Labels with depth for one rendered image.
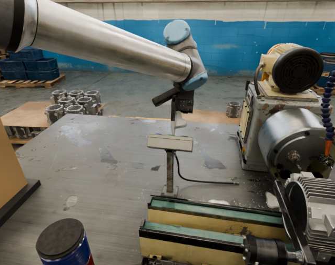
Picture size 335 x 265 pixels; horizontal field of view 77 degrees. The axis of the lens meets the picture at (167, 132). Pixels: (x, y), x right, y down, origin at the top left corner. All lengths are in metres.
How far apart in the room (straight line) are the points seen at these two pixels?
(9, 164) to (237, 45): 5.65
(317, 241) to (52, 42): 0.69
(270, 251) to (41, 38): 0.61
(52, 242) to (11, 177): 0.74
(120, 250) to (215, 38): 5.61
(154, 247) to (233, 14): 5.68
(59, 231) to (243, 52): 5.97
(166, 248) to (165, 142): 0.35
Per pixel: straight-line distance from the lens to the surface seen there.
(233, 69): 6.18
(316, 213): 0.62
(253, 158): 1.10
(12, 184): 1.08
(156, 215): 0.78
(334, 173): 0.70
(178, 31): 0.77
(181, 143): 0.78
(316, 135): 0.83
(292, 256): 0.60
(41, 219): 0.99
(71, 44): 0.46
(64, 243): 0.34
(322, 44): 6.66
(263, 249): 0.56
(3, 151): 1.02
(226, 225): 0.78
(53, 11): 0.46
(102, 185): 1.04
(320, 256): 0.69
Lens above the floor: 1.48
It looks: 29 degrees down
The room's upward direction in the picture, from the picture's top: straight up
